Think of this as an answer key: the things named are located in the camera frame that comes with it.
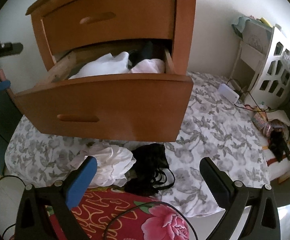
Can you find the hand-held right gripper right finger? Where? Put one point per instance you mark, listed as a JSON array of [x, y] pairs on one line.
[[216, 182]]

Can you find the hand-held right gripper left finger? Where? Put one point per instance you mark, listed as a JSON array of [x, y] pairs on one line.
[[82, 180]]

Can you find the white ruffled garment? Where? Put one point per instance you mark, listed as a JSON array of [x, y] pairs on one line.
[[115, 162]]

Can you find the black lace garment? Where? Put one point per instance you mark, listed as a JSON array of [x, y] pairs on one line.
[[150, 165]]

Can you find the deep wooden drawer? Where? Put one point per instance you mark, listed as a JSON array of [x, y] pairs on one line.
[[110, 105]]

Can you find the pale pink garment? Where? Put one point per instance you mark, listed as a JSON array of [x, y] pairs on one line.
[[150, 66]]

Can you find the black printed garment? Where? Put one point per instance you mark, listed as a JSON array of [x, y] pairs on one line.
[[145, 53]]

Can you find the grey floral bedsheet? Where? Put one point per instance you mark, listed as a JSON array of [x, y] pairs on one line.
[[210, 135]]

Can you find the red floral blanket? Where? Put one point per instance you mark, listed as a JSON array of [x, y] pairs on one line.
[[125, 217]]

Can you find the colourful packet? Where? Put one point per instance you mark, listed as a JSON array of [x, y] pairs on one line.
[[261, 123]]

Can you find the white power box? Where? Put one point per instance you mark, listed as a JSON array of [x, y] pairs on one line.
[[228, 93]]

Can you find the stack of papers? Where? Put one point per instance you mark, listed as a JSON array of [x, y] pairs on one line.
[[280, 117]]

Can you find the white silky garment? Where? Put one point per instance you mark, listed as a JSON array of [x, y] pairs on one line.
[[102, 65]]

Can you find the shallow wooden drawer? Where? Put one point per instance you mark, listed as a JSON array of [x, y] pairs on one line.
[[110, 25]]

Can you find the white laundry basket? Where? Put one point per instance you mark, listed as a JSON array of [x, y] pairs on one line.
[[272, 65]]

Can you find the wooden nightstand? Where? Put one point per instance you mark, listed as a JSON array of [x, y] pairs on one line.
[[185, 30]]

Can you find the teal cloth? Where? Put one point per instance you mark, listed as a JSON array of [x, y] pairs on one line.
[[239, 25]]

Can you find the yellow item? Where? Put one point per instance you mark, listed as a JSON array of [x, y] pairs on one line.
[[265, 22]]

